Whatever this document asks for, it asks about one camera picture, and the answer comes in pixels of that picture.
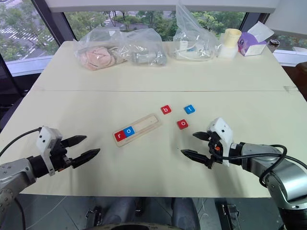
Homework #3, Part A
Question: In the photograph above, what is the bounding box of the cream paper cup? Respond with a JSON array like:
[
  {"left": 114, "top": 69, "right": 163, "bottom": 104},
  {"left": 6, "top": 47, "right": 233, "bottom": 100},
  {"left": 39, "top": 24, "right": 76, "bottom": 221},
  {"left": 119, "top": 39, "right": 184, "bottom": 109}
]
[{"left": 223, "top": 28, "right": 242, "bottom": 49}]

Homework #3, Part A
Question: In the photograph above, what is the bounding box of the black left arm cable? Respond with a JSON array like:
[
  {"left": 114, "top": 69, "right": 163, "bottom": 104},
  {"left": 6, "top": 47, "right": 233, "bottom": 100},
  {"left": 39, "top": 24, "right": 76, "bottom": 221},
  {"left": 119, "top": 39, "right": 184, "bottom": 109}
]
[{"left": 0, "top": 128, "right": 41, "bottom": 156}]

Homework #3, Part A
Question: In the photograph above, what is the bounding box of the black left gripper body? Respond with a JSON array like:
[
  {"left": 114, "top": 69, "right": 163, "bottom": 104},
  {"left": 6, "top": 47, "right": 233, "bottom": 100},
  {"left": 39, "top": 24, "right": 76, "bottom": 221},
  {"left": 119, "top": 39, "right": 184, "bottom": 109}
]
[{"left": 49, "top": 140, "right": 74, "bottom": 172}]

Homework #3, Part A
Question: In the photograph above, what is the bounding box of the blue letter tile t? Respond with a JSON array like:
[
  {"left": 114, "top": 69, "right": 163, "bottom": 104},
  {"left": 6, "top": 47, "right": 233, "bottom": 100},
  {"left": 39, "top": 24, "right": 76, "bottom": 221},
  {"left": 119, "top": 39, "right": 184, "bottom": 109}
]
[{"left": 184, "top": 104, "right": 197, "bottom": 115}]

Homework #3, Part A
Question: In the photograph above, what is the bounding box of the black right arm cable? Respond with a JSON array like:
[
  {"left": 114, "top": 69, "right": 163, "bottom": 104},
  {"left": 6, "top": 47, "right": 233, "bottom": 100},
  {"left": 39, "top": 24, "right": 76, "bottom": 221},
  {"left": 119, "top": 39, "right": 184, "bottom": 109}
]
[{"left": 211, "top": 144, "right": 288, "bottom": 188}]

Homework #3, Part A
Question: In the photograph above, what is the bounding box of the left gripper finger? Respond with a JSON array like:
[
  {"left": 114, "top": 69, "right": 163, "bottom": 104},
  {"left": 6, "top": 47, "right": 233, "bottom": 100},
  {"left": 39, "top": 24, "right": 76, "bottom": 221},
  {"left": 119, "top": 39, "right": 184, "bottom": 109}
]
[
  {"left": 70, "top": 148, "right": 101, "bottom": 169},
  {"left": 60, "top": 135, "right": 88, "bottom": 148}
]

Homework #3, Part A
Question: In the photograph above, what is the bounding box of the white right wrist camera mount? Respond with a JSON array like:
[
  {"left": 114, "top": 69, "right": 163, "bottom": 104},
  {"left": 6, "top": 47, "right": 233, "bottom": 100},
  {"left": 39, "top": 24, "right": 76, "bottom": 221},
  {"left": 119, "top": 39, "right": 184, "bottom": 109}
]
[{"left": 206, "top": 117, "right": 234, "bottom": 167}]

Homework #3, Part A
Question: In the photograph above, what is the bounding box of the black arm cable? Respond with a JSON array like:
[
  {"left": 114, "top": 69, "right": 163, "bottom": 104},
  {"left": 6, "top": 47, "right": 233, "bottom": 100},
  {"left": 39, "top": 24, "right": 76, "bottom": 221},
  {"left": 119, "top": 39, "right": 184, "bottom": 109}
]
[
  {"left": 211, "top": 144, "right": 288, "bottom": 188},
  {"left": 0, "top": 128, "right": 41, "bottom": 156}
]

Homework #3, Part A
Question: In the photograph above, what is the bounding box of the dark lidded jar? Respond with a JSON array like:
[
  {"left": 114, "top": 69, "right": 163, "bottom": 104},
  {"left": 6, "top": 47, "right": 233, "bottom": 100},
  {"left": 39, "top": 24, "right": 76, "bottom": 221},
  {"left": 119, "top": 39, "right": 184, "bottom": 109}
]
[{"left": 267, "top": 38, "right": 280, "bottom": 54}]

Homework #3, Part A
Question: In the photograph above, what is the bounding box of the blue letter tile o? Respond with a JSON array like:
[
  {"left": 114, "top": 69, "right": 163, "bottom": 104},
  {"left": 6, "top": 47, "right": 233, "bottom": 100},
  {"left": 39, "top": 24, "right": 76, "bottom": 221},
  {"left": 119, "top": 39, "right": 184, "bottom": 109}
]
[{"left": 123, "top": 126, "right": 136, "bottom": 138}]

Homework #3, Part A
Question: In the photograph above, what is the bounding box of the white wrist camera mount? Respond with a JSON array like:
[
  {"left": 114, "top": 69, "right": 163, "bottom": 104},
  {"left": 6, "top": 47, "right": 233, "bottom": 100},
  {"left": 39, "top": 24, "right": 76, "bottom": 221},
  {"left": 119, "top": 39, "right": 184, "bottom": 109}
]
[
  {"left": 35, "top": 126, "right": 63, "bottom": 177},
  {"left": 206, "top": 117, "right": 234, "bottom": 167}
]

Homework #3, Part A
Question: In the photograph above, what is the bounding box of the plastic bag with pink cloth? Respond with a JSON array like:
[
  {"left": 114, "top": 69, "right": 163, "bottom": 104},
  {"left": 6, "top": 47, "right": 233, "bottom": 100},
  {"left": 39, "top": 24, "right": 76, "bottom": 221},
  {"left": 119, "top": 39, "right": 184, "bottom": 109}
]
[{"left": 72, "top": 26, "right": 135, "bottom": 71}]

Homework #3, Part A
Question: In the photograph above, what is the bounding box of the purple tissue box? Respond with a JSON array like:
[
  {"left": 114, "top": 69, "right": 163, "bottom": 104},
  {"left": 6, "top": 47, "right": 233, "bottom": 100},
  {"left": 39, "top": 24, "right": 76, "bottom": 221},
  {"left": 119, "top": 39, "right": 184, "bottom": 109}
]
[{"left": 237, "top": 21, "right": 275, "bottom": 57}]

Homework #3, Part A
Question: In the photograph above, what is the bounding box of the dark rounded robot body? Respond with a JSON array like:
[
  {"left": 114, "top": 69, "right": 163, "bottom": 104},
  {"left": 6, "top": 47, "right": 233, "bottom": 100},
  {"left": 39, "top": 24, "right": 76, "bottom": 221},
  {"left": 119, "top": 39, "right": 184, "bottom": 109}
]
[{"left": 102, "top": 222, "right": 174, "bottom": 230}]

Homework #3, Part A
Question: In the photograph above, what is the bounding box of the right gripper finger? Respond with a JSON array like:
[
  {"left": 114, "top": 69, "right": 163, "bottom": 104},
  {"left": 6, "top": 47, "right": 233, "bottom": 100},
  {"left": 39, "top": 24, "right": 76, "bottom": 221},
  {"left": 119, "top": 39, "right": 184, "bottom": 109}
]
[
  {"left": 180, "top": 149, "right": 215, "bottom": 170},
  {"left": 192, "top": 131, "right": 212, "bottom": 142}
]

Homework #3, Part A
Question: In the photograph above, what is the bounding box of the brown chair back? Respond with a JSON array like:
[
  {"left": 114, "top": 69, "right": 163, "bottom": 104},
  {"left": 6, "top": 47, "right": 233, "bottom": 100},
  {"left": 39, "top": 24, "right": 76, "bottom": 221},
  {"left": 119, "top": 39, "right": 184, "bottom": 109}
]
[{"left": 295, "top": 61, "right": 307, "bottom": 97}]

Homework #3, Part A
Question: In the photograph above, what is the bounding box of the plastic bag with grey item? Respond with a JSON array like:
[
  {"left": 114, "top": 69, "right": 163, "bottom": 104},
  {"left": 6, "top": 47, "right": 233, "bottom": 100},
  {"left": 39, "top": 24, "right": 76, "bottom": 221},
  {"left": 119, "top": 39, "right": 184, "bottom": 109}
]
[{"left": 119, "top": 28, "right": 168, "bottom": 68}]

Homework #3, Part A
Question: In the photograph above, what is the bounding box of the black metal bracket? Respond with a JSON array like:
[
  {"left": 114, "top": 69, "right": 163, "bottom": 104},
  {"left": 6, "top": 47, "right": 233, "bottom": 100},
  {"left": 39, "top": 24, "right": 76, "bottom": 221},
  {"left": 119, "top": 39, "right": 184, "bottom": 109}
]
[
  {"left": 220, "top": 203, "right": 241, "bottom": 230},
  {"left": 85, "top": 205, "right": 104, "bottom": 230}
]

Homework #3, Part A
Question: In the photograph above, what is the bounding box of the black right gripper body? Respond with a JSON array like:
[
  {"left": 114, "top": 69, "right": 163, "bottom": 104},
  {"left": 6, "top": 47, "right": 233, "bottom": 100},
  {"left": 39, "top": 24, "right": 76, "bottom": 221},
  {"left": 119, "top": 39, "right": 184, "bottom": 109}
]
[{"left": 206, "top": 131, "right": 225, "bottom": 166}]

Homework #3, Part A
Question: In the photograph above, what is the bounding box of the wooden letter tray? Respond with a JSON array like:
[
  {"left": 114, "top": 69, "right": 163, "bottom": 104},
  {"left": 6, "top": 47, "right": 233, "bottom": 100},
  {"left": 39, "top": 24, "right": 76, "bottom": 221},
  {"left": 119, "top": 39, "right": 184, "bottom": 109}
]
[{"left": 112, "top": 113, "right": 162, "bottom": 148}]

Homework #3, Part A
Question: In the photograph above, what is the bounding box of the red letter tile o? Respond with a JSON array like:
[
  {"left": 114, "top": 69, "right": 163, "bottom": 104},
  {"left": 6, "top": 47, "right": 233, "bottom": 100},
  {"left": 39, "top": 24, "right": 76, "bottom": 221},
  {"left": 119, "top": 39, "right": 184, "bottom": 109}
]
[{"left": 177, "top": 118, "right": 190, "bottom": 130}]

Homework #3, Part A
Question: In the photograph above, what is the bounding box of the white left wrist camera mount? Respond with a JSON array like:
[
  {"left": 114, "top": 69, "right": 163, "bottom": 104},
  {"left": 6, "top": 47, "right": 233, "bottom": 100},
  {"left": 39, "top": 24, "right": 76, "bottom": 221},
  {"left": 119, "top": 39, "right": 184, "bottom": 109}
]
[{"left": 35, "top": 126, "right": 63, "bottom": 177}]

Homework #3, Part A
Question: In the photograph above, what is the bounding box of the clear bag with white items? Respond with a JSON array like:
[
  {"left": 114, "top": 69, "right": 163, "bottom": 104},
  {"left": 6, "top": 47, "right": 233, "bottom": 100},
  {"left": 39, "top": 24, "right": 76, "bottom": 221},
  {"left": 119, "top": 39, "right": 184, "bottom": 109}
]
[{"left": 172, "top": 0, "right": 223, "bottom": 62}]

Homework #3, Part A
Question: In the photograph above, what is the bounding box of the blue-grey leg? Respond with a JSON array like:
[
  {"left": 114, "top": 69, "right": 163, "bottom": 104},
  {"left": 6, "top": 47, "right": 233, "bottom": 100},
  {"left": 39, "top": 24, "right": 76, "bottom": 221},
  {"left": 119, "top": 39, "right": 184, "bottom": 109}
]
[
  {"left": 171, "top": 197, "right": 201, "bottom": 230},
  {"left": 102, "top": 197, "right": 138, "bottom": 226}
]

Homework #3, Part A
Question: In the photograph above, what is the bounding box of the red letter tile r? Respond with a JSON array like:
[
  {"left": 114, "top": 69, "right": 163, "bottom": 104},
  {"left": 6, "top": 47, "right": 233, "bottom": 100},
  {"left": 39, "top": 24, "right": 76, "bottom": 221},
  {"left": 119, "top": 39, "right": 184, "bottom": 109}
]
[{"left": 114, "top": 130, "right": 127, "bottom": 142}]

